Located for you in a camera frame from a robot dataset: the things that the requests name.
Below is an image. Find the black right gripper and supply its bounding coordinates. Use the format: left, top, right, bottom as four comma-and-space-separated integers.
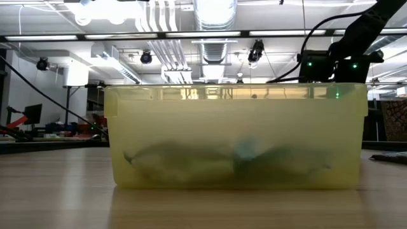
334, 52, 385, 85

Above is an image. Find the dark brown candy bar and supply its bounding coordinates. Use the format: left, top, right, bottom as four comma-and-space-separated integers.
369, 151, 407, 165

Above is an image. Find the black ceiling spotlight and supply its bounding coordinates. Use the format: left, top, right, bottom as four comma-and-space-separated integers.
36, 57, 50, 71
247, 39, 265, 64
140, 50, 153, 65

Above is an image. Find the yellow translucent plastic bin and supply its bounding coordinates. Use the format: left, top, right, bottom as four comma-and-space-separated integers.
104, 82, 369, 191

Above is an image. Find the black monitor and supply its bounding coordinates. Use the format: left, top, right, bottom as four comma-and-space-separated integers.
22, 104, 43, 126

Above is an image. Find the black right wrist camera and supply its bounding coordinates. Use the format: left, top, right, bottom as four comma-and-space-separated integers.
297, 50, 335, 83

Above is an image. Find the black right camera cable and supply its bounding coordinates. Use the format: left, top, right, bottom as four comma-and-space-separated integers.
266, 11, 375, 84

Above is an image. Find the brown patterned wall hanging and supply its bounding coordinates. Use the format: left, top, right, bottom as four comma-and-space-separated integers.
380, 100, 407, 142

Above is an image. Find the black aluminium table frame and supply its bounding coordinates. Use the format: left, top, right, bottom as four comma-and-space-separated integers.
0, 28, 407, 150

